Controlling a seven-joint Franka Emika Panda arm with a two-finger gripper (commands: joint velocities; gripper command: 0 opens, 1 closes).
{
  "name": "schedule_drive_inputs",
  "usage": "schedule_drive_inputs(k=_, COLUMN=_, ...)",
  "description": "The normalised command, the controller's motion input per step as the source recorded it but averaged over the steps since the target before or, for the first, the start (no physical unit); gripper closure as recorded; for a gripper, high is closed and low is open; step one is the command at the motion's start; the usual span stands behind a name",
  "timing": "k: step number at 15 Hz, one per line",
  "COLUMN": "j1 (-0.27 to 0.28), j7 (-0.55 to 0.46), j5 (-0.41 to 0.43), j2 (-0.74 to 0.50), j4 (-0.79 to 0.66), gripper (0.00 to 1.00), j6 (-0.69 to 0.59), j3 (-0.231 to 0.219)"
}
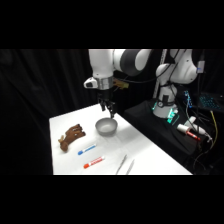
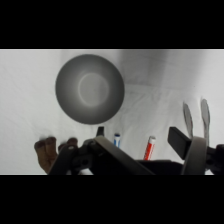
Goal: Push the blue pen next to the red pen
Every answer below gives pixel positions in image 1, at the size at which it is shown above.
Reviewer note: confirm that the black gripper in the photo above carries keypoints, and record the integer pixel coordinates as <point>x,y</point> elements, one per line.
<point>104,97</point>

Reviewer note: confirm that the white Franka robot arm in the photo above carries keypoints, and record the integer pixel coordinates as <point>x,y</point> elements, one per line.
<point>101,63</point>

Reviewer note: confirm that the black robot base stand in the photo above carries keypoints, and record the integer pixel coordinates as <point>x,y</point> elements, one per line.
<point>160,131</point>

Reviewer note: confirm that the blue marker pen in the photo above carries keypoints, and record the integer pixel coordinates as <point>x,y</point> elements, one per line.
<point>86,149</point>

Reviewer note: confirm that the red marker pen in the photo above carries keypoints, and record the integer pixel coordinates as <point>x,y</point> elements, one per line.
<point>93,162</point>

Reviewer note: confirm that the grey metal bowl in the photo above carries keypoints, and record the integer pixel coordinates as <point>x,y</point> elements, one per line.
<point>106,126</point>

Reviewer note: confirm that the brown plush animal toy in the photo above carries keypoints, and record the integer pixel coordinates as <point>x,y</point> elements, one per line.
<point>70,136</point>

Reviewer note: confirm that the black curtain backdrop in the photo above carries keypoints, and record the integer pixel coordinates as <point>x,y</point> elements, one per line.
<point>40,100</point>

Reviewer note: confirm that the white red marker on stand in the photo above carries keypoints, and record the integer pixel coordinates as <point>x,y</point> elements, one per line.
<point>188,131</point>

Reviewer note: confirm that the backlit computer keyboard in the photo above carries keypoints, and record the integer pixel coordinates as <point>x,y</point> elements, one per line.
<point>210,101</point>

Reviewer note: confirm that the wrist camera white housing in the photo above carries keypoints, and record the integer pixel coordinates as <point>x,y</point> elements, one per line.
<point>90,83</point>

